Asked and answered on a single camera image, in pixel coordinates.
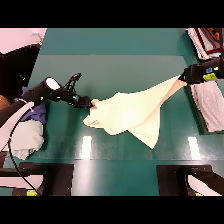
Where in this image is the black cable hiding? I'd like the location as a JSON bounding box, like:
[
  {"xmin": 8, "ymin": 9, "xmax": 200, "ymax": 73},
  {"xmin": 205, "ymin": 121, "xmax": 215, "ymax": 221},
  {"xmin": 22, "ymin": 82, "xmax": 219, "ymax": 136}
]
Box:
[{"xmin": 6, "ymin": 100, "xmax": 43, "ymax": 197}]

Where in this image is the pale grey garment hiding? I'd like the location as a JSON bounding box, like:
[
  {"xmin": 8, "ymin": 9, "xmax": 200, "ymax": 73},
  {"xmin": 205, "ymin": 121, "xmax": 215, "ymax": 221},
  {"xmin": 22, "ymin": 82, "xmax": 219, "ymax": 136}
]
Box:
[{"xmin": 9, "ymin": 118, "xmax": 46, "ymax": 161}]

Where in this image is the black garment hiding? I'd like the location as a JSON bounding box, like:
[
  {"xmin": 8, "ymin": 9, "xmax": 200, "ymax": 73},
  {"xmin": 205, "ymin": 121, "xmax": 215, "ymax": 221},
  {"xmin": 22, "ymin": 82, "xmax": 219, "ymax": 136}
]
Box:
[{"xmin": 0, "ymin": 44, "xmax": 42, "ymax": 102}]

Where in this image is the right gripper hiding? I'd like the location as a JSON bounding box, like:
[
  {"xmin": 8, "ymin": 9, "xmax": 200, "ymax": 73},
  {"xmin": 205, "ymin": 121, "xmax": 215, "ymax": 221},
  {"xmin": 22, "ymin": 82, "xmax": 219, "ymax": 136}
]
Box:
[{"xmin": 178, "ymin": 63, "xmax": 205, "ymax": 85}]

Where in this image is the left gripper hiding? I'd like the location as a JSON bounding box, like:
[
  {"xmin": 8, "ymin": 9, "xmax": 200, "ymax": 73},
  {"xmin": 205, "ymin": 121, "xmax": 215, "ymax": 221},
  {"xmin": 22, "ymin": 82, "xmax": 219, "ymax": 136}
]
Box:
[{"xmin": 71, "ymin": 94, "xmax": 94, "ymax": 110}]

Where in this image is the heap of clothes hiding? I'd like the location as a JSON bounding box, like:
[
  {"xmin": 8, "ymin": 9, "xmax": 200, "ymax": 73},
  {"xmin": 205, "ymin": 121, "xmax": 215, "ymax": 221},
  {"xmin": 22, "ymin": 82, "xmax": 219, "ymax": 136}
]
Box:
[{"xmin": 185, "ymin": 27, "xmax": 224, "ymax": 61}]

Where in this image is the purple garment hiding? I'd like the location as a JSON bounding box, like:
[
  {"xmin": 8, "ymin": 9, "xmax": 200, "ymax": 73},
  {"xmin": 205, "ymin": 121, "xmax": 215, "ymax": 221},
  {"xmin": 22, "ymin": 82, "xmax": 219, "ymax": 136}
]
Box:
[{"xmin": 19, "ymin": 87, "xmax": 48, "ymax": 125}]

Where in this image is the cream shirt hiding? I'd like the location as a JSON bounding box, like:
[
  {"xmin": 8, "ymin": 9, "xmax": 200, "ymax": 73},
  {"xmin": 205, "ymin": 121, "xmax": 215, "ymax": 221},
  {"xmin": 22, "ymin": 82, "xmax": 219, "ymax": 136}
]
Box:
[{"xmin": 82, "ymin": 75, "xmax": 188, "ymax": 150}]

